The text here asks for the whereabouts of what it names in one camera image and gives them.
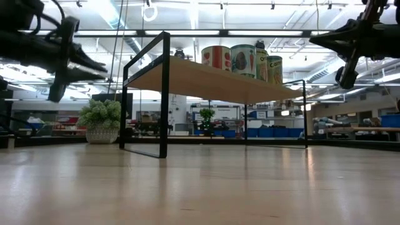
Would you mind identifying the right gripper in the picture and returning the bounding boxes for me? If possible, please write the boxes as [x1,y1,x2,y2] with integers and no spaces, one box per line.
[309,0,388,90]

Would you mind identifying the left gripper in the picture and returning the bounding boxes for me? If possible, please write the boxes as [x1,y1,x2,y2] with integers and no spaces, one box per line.
[31,16,109,103]

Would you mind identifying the carrots tin can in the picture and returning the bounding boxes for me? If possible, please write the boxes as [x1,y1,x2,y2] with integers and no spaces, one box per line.
[265,55,283,86]

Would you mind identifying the green oranges tin can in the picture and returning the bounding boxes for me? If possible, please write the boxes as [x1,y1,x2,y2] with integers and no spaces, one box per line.
[256,49,269,83]

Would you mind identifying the mixed vegetables tin can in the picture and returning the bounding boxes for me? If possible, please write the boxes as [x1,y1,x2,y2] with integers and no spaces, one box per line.
[230,44,258,79]

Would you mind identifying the red tomato tin can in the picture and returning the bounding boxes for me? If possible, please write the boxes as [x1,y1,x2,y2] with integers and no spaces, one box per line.
[201,45,233,73]

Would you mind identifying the black monitor panel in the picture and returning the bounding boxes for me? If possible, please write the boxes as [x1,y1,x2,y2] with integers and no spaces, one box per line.
[92,92,134,119]

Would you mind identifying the red storage box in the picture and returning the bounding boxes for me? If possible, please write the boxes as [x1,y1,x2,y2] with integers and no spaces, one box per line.
[55,116,79,131]

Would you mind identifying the pale green plant white pot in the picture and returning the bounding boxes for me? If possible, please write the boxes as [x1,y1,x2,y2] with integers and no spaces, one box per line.
[76,98,123,145]

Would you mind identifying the large blue storage bin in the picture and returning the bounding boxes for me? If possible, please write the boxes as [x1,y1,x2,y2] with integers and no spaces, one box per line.
[380,114,400,128]

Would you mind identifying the wooden workbench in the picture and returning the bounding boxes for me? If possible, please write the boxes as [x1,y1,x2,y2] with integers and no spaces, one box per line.
[324,126,400,134]

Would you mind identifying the white building pillar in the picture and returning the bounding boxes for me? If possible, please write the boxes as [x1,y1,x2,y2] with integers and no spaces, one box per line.
[168,93,188,136]

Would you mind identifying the small dark green plant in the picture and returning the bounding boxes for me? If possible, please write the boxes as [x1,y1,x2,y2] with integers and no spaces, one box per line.
[199,107,216,137]

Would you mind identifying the dark hanging cord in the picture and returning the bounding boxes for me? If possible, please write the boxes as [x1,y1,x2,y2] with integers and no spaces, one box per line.
[107,0,125,94]

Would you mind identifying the tan hanging cord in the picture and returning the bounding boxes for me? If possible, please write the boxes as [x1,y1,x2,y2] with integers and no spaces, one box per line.
[114,0,129,101]

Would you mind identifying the black overhead frame beam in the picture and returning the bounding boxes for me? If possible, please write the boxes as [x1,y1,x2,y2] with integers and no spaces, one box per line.
[18,29,337,39]

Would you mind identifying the white cable loop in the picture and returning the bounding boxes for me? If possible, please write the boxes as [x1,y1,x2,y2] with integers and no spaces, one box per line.
[142,2,159,23]

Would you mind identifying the black frame wooden shelf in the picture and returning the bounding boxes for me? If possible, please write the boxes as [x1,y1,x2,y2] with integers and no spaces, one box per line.
[118,30,309,159]

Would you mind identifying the white wall board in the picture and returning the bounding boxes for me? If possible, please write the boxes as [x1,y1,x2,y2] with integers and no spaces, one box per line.
[190,104,241,123]

